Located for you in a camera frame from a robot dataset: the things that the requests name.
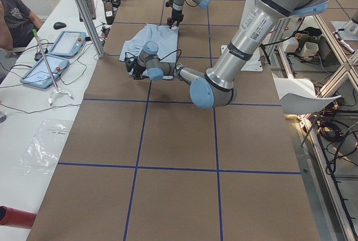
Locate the black computer mouse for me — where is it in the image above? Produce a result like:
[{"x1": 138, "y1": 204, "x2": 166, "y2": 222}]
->
[{"x1": 53, "y1": 22, "x2": 67, "y2": 30}]

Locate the green tipped metal rod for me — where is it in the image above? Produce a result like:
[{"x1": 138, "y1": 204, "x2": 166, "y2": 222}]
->
[{"x1": 32, "y1": 29, "x2": 60, "y2": 93}]

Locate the light blue button-up shirt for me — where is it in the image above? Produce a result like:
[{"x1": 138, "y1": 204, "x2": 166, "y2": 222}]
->
[{"x1": 120, "y1": 23, "x2": 180, "y2": 81}]

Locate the tangled cable bundle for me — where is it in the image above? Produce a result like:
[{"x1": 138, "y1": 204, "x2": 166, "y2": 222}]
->
[{"x1": 315, "y1": 103, "x2": 358, "y2": 174}]

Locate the clear plastic bag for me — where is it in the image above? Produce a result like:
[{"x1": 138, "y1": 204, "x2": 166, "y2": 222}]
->
[{"x1": 15, "y1": 119, "x2": 73, "y2": 177}]

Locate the aluminium frame post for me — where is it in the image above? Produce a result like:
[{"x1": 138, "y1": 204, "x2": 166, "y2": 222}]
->
[{"x1": 75, "y1": 0, "x2": 104, "y2": 58}]

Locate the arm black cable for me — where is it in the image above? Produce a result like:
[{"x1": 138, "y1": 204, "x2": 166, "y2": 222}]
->
[{"x1": 124, "y1": 49, "x2": 184, "y2": 79}]

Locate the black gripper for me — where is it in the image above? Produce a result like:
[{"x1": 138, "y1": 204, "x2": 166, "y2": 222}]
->
[
  {"x1": 133, "y1": 62, "x2": 145, "y2": 80},
  {"x1": 167, "y1": 8, "x2": 184, "y2": 28}
]

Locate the white curved chair shell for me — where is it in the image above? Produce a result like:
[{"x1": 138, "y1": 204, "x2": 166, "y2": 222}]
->
[{"x1": 274, "y1": 78, "x2": 341, "y2": 115}]

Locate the near blue teach pendant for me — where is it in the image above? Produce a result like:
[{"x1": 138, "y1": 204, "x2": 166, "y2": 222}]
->
[{"x1": 20, "y1": 55, "x2": 69, "y2": 89}]

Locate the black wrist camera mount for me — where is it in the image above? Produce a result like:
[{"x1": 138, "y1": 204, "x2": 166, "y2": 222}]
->
[
  {"x1": 124, "y1": 57, "x2": 135, "y2": 73},
  {"x1": 165, "y1": 0, "x2": 173, "y2": 8}
]

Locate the red cylinder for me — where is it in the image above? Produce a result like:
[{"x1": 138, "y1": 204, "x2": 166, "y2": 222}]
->
[{"x1": 1, "y1": 206, "x2": 36, "y2": 229}]

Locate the black keyboard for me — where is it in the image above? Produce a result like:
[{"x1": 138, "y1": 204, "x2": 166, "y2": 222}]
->
[{"x1": 84, "y1": 0, "x2": 96, "y2": 20}]

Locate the white camera mast base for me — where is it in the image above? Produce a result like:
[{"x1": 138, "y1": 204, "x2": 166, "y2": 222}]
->
[{"x1": 214, "y1": 0, "x2": 258, "y2": 70}]

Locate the person in dark shirt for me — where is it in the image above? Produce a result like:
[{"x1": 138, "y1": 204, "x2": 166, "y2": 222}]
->
[{"x1": 1, "y1": 0, "x2": 44, "y2": 51}]

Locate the blue teach pendant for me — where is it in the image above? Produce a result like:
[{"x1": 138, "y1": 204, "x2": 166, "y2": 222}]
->
[
  {"x1": 49, "y1": 31, "x2": 86, "y2": 58},
  {"x1": 20, "y1": 55, "x2": 69, "y2": 89}
]

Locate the far blue teach pendant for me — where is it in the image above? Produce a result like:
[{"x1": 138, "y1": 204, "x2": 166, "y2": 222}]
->
[{"x1": 49, "y1": 31, "x2": 86, "y2": 58}]

